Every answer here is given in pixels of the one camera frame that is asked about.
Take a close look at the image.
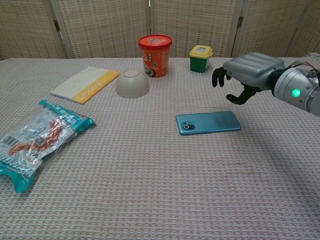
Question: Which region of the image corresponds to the yellow lidded green container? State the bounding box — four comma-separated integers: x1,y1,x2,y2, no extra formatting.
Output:
188,44,214,73

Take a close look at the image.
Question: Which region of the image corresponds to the teal clear snack bag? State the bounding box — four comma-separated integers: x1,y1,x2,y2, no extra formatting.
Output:
0,99,97,194

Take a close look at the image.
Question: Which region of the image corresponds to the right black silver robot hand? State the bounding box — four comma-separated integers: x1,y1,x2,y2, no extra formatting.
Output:
211,51,286,105

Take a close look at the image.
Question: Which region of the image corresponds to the bamboo folding screen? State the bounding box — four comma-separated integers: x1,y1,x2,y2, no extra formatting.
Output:
0,0,320,61

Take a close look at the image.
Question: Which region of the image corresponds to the smartphone black screen blue back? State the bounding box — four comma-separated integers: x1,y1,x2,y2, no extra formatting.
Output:
175,110,242,136

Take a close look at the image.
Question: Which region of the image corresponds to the white yellow booklet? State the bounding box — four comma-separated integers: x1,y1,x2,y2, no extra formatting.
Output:
49,65,121,105

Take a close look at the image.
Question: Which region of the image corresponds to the beige woven tablecloth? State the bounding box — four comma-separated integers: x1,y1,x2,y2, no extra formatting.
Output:
0,51,320,240

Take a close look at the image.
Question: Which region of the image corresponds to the red instant noodle cup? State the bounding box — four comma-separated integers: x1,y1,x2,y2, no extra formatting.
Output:
138,34,173,78

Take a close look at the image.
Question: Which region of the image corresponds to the beige upturned bowl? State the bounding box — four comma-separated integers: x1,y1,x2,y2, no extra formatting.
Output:
115,69,151,99

